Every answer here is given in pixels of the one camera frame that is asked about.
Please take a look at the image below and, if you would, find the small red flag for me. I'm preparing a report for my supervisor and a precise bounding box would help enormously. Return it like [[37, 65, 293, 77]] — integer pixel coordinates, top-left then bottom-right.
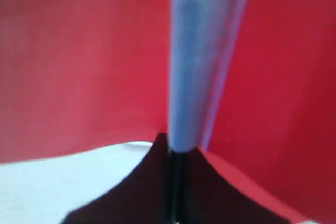
[[1, 0, 335, 223]]

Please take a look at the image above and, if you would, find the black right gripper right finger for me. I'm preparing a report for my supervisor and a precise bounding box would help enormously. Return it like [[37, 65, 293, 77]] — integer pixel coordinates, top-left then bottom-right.
[[178, 149, 289, 223]]

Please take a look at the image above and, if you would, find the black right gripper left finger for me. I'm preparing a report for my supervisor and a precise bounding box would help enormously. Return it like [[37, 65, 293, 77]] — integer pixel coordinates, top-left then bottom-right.
[[63, 133, 173, 224]]

